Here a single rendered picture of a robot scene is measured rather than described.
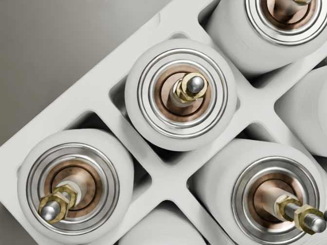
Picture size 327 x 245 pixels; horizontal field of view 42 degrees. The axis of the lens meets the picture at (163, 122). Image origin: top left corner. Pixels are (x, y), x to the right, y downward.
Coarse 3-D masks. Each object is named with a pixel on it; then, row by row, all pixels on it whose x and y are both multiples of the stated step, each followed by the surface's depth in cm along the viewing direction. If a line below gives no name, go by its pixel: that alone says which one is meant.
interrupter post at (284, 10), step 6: (276, 0) 36; (282, 0) 34; (288, 0) 33; (276, 6) 36; (282, 6) 35; (288, 6) 34; (294, 6) 33; (300, 6) 33; (282, 12) 36; (288, 12) 35; (294, 12) 35
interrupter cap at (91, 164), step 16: (64, 144) 34; (80, 144) 34; (48, 160) 34; (64, 160) 35; (80, 160) 35; (96, 160) 35; (32, 176) 34; (48, 176) 35; (64, 176) 35; (80, 176) 35; (96, 176) 35; (112, 176) 35; (32, 192) 34; (48, 192) 35; (96, 192) 35; (112, 192) 35; (32, 208) 34; (80, 208) 35; (96, 208) 35; (112, 208) 35; (48, 224) 34; (64, 224) 35; (80, 224) 35; (96, 224) 35
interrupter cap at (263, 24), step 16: (256, 0) 36; (272, 0) 36; (320, 0) 36; (256, 16) 36; (272, 16) 36; (288, 16) 36; (304, 16) 36; (320, 16) 36; (256, 32) 36; (272, 32) 36; (288, 32) 36; (304, 32) 36; (320, 32) 36
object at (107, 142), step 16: (96, 128) 50; (48, 144) 35; (96, 144) 35; (112, 144) 36; (32, 160) 35; (112, 160) 35; (128, 160) 39; (128, 176) 36; (128, 192) 36; (32, 224) 35; (112, 224) 35; (64, 240) 35; (80, 240) 35
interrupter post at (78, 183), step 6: (66, 180) 32; (72, 180) 32; (78, 180) 33; (84, 180) 35; (72, 186) 32; (78, 186) 32; (84, 186) 34; (78, 192) 32; (84, 192) 33; (78, 198) 32
